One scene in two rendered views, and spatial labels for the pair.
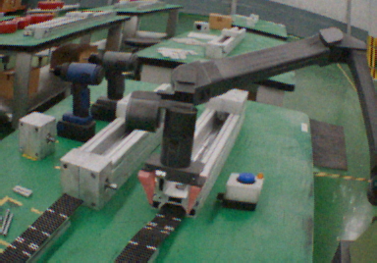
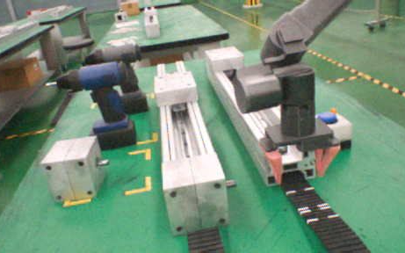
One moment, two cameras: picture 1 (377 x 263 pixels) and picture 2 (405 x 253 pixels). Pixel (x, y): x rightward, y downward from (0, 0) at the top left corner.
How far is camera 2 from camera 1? 57 cm
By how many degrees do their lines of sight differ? 16
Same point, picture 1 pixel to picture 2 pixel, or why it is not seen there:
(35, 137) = (82, 173)
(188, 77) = (293, 33)
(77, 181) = (194, 203)
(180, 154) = (310, 119)
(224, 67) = (312, 12)
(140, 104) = (257, 82)
